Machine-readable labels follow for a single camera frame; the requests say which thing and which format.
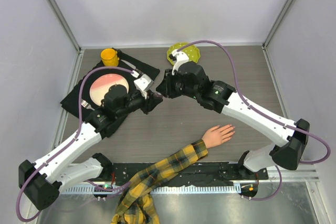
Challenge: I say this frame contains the pink and cream plate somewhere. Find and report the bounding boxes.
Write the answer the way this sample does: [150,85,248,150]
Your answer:
[89,73,129,106]

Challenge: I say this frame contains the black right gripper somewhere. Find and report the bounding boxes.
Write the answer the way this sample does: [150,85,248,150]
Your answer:
[157,68,199,100]

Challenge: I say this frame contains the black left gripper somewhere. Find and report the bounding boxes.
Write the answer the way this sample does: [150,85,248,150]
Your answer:
[116,90,163,119]

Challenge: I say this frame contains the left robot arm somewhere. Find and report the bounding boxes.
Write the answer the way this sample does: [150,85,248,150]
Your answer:
[18,84,163,210]

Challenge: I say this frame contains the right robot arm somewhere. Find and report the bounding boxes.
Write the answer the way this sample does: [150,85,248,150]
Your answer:
[156,61,310,179]

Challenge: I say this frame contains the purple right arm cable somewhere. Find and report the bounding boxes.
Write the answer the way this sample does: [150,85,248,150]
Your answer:
[174,39,331,200]

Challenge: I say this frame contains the aluminium frame rail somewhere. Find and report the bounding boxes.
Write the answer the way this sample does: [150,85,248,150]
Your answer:
[25,45,85,224]

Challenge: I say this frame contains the black cloth placemat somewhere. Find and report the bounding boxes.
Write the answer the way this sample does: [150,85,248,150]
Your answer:
[60,49,161,138]

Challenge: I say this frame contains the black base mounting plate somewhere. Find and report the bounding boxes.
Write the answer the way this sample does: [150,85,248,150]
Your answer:
[95,162,268,187]

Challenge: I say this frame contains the yellow ceramic mug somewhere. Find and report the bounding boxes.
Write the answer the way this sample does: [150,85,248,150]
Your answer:
[100,48,119,67]

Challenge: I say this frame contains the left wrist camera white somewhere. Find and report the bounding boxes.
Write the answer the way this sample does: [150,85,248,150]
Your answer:
[134,74,154,99]

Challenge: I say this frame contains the table knife with dark handle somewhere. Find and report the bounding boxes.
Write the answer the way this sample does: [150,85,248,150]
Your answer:
[121,59,142,74]

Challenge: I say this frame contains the purple nail polish bottle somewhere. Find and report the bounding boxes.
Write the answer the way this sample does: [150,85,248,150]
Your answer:
[153,92,163,99]

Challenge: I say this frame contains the yellow plaid shirt sleeve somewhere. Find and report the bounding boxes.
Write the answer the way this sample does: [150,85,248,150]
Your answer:
[111,140,208,224]

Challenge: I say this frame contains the silver fork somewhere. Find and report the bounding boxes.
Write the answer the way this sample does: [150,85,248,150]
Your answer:
[80,99,94,111]

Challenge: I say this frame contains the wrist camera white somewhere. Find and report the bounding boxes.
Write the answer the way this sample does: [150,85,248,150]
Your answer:
[134,74,154,99]
[170,49,190,75]

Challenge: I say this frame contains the mannequin hand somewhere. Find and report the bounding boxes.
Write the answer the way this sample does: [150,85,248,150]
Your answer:
[202,124,235,149]

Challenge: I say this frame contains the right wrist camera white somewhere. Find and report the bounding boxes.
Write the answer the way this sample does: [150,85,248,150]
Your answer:
[170,49,190,75]

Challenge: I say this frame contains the green polka dot dish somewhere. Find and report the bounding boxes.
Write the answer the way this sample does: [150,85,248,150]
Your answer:
[166,42,201,65]

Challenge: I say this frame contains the slotted cable duct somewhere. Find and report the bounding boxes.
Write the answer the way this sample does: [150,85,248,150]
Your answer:
[62,184,241,195]

